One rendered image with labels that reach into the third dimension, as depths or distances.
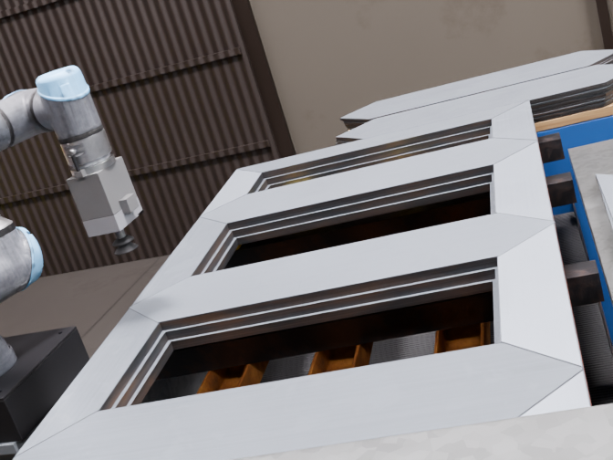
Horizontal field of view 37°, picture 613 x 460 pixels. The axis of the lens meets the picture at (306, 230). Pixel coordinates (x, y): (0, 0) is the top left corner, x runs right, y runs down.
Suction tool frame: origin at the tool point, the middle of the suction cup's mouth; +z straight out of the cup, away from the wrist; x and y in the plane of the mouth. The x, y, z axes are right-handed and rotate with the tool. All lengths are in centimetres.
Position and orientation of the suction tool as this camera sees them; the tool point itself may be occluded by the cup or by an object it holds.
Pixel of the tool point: (126, 249)
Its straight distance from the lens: 158.8
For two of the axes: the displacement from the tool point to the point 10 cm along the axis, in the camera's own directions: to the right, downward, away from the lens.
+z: 2.9, 9.0, 3.2
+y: 2.9, -4.0, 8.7
